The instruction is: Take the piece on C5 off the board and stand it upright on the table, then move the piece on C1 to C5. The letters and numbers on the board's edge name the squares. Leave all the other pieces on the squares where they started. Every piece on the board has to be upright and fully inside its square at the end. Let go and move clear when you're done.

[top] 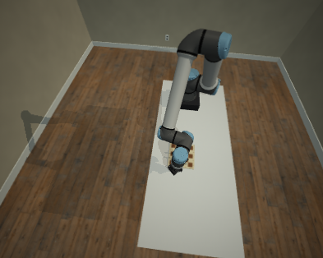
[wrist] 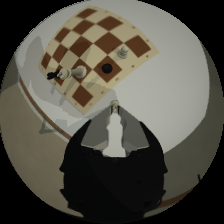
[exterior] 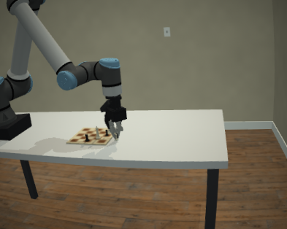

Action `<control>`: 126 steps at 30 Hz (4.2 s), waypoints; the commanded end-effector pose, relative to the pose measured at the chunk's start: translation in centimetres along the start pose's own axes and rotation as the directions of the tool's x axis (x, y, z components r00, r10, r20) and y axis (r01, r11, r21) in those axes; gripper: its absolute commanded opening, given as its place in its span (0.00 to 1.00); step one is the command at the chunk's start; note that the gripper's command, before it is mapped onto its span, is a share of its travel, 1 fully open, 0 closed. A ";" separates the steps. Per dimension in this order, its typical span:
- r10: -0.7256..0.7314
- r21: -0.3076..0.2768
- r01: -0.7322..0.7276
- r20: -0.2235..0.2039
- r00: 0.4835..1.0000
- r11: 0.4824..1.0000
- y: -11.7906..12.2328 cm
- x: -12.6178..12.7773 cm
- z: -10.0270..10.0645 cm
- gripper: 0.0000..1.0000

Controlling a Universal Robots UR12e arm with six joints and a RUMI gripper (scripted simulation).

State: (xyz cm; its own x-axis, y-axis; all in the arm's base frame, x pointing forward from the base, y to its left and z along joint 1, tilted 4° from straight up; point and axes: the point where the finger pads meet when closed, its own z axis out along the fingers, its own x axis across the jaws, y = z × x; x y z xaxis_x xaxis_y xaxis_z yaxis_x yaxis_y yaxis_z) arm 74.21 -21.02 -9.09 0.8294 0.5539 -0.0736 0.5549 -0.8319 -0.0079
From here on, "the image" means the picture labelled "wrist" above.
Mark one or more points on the white pawn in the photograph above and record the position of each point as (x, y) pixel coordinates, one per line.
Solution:
(115, 105)
(123, 52)

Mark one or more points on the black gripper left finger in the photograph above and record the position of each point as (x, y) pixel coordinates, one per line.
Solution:
(93, 135)

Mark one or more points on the brown and cream chessboard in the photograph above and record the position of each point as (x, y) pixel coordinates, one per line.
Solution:
(92, 37)

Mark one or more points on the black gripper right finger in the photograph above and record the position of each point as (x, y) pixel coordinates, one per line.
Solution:
(136, 136)

